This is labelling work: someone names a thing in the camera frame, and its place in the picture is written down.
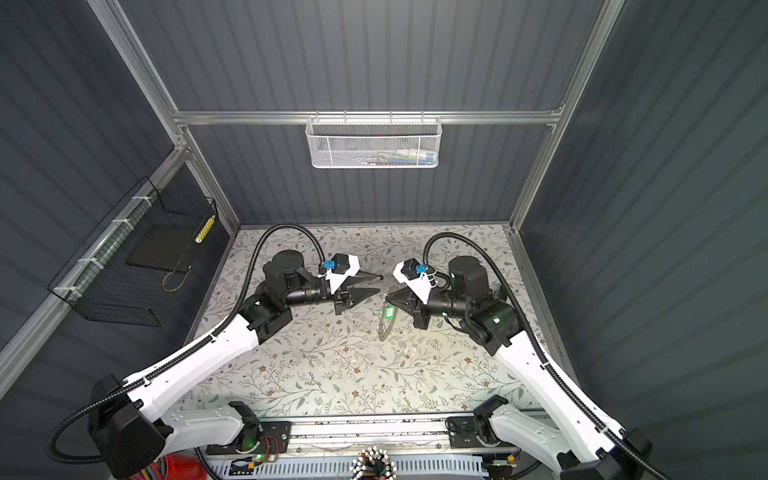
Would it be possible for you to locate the key with green tag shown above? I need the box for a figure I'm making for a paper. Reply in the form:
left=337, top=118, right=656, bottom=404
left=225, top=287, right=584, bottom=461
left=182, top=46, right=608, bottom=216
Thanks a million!
left=383, top=305, right=396, bottom=320

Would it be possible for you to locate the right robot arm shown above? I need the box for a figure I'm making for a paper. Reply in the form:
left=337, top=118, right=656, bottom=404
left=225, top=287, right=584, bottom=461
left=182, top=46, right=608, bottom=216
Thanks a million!
left=386, top=232, right=667, bottom=479

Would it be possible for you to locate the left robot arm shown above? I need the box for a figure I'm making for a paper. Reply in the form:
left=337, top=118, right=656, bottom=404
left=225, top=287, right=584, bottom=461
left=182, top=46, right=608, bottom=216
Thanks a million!
left=44, top=224, right=383, bottom=478

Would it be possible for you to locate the bundle of markers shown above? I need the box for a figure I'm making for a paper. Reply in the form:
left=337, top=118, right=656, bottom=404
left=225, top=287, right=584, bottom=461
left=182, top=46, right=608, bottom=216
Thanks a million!
left=350, top=446, right=397, bottom=480

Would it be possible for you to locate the red pencil cup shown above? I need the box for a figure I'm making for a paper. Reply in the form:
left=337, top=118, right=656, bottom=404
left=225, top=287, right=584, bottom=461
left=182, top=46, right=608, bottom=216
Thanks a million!
left=135, top=454, right=208, bottom=480

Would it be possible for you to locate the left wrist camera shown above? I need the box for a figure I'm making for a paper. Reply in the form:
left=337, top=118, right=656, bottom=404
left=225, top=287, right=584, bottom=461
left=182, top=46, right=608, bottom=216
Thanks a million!
left=323, top=254, right=360, bottom=294

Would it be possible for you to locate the white wire basket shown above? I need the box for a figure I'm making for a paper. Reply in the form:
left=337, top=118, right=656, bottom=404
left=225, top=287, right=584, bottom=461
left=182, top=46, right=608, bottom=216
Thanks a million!
left=305, top=117, right=443, bottom=169

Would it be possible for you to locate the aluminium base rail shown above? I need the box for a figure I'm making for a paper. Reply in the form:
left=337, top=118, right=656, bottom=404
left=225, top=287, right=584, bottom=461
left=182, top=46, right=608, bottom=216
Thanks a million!
left=261, top=405, right=577, bottom=457

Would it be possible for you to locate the black wire basket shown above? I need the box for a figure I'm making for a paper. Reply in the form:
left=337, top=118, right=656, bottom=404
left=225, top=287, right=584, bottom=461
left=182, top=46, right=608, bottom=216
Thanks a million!
left=48, top=178, right=218, bottom=327

